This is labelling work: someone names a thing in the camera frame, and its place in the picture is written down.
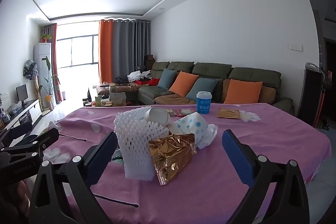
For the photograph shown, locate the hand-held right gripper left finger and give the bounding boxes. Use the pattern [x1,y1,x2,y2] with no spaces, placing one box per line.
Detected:
[29,132,118,224]

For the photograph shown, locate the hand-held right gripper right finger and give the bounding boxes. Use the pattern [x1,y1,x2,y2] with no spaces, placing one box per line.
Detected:
[222,130,310,224]

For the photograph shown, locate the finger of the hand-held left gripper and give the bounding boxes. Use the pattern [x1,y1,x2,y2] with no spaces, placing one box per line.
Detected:
[0,128,60,161]
[0,122,33,147]

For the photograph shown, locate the white foam fruit net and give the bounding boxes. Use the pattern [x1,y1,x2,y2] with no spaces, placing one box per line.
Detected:
[114,106,171,181]

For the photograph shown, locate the blue patterned white tissue pack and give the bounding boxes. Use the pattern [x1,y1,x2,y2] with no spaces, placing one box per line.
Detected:
[168,112,209,147]

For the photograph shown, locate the gold foil snack wrapper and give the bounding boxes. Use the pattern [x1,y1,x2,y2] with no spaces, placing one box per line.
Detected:
[148,133,197,186]

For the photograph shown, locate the white paper cup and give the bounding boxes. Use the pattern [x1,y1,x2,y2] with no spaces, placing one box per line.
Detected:
[144,107,171,126]

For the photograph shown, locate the person's left hand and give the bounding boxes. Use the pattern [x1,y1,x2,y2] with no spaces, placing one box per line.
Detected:
[16,181,30,211]

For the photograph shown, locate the white black tv cabinet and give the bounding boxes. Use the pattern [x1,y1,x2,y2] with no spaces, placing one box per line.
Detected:
[0,99,42,132]

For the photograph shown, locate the clear plastic wrapped bundle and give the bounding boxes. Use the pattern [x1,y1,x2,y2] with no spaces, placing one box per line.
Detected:
[9,101,23,113]

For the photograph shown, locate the pink floral blanket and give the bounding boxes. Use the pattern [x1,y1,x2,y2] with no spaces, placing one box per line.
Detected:
[34,103,332,224]

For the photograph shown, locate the small black monitor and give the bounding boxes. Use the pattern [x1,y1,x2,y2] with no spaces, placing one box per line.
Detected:
[16,84,29,106]

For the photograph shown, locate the flat gold packet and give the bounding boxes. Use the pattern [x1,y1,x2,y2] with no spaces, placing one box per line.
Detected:
[217,108,240,119]

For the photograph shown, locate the tall leafy floor plant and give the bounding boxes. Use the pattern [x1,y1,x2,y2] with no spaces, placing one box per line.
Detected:
[39,56,61,110]

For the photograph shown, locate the cluster of glass jars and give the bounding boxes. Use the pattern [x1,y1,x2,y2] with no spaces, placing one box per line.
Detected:
[92,84,117,107]

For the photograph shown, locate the cloth covered standing fan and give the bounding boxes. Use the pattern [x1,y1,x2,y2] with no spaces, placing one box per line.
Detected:
[23,60,38,80]

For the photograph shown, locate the kraft paper pouch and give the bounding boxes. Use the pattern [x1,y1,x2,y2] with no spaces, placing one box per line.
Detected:
[109,92,127,107]

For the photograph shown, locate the dark glass coffee table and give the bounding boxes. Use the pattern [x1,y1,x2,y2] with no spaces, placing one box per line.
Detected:
[83,82,139,108]

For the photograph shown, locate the blue paper cup with lid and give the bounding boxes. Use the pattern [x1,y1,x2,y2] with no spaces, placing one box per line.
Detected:
[196,91,212,113]

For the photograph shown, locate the orange sofa cushion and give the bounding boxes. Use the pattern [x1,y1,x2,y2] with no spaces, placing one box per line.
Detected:
[224,79,263,104]
[169,71,199,97]

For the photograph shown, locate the red round snack packet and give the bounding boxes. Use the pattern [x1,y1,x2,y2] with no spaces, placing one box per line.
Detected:
[175,108,197,117]

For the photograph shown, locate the white standing air conditioner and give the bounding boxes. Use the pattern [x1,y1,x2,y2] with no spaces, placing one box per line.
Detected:
[34,42,54,109]

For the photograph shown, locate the blue sofa cushion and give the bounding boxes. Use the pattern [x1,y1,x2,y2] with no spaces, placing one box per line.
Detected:
[186,77,218,101]
[157,67,177,90]

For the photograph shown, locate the striped grey orange curtain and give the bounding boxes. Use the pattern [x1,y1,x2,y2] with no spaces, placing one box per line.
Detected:
[43,23,63,102]

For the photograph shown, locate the white folded clothes pile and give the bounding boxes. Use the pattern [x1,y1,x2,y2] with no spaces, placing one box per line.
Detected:
[128,70,151,83]

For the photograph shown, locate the green sectional sofa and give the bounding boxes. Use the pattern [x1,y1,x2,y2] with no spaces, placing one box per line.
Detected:
[138,61,294,115]

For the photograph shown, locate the large window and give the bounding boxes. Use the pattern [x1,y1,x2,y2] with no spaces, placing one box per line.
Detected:
[56,34,100,68]

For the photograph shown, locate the black standing heater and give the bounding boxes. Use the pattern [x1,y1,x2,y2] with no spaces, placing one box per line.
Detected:
[297,63,326,127]

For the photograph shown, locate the cardboard boxes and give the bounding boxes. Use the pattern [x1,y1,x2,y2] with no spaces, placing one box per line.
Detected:
[144,55,156,69]

